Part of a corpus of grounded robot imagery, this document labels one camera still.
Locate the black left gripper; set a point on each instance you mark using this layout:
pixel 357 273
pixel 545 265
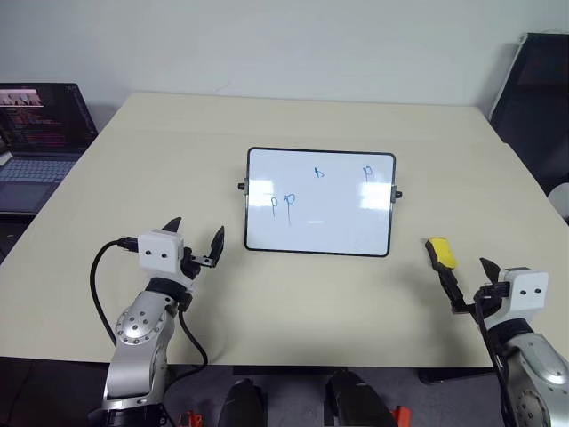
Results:
pixel 190 263

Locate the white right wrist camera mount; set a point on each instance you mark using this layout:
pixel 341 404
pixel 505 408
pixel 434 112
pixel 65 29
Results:
pixel 526 291

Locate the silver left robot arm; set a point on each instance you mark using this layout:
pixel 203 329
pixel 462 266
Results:
pixel 135 331

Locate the dark rounded shape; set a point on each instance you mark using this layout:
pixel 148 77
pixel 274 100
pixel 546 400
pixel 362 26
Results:
pixel 242 405
pixel 355 400

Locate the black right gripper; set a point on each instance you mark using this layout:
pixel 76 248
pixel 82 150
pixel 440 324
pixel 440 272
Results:
pixel 491 299

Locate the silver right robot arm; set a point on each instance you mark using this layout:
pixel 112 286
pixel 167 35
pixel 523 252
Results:
pixel 531 369

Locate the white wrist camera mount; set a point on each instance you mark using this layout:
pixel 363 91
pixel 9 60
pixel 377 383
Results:
pixel 157 251
pixel 526 291

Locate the small black-framed whiteboard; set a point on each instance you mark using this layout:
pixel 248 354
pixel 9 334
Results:
pixel 318 202

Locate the open grey laptop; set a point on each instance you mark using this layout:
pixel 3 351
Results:
pixel 37 147

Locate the white round object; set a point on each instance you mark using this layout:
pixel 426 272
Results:
pixel 561 200

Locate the small red object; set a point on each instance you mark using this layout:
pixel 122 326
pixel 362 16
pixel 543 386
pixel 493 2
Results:
pixel 190 419
pixel 401 417

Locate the yellow and black eraser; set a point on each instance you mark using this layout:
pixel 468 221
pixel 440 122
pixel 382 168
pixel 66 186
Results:
pixel 444 252

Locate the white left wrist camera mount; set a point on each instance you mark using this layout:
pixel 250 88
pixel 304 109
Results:
pixel 157 251

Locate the black leaning monitor panel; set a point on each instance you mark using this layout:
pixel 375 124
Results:
pixel 535 111

